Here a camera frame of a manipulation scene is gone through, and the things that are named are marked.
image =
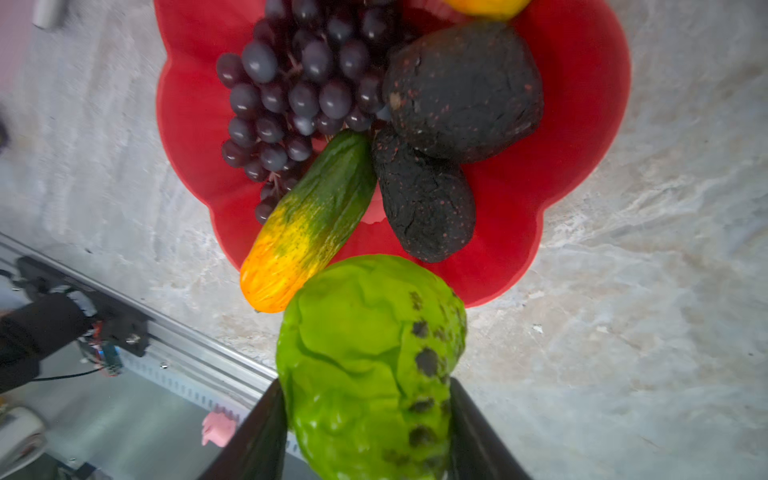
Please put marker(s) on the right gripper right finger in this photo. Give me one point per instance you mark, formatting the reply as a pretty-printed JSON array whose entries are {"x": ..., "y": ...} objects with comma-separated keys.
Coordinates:
[{"x": 477, "y": 452}]

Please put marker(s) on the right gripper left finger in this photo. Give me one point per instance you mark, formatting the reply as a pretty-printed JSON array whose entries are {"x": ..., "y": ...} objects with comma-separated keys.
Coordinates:
[{"x": 258, "y": 448}]

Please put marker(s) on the green custard apple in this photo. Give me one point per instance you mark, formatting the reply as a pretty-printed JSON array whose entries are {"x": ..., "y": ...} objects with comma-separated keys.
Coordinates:
[{"x": 364, "y": 358}]

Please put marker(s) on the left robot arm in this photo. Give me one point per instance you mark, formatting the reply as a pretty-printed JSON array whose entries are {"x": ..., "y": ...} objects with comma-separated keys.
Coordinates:
[{"x": 36, "y": 331}]

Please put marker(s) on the pink small object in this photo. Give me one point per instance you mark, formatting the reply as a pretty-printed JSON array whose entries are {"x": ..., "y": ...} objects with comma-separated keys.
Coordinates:
[{"x": 218, "y": 428}]

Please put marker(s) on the dark avocado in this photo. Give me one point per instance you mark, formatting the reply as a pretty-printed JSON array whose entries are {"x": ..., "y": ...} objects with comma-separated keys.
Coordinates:
[
  {"x": 428, "y": 202},
  {"x": 465, "y": 93}
]

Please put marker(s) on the dark grape bunch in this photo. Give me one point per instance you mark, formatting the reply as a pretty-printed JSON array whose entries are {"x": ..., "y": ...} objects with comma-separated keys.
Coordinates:
[{"x": 312, "y": 69}]

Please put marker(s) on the red flower-shaped plate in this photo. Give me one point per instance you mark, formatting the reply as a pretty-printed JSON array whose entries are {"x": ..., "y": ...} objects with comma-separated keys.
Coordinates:
[{"x": 583, "y": 58}]

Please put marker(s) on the red-yellow mango fruit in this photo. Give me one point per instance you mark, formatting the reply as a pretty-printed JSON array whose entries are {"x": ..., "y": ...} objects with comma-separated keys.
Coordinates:
[{"x": 490, "y": 9}]

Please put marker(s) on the aluminium front rail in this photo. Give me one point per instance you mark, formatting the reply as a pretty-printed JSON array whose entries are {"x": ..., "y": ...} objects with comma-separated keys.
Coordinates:
[{"x": 102, "y": 412}]

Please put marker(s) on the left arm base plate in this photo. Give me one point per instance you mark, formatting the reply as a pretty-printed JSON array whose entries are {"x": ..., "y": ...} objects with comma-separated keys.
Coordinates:
[{"x": 122, "y": 324}]

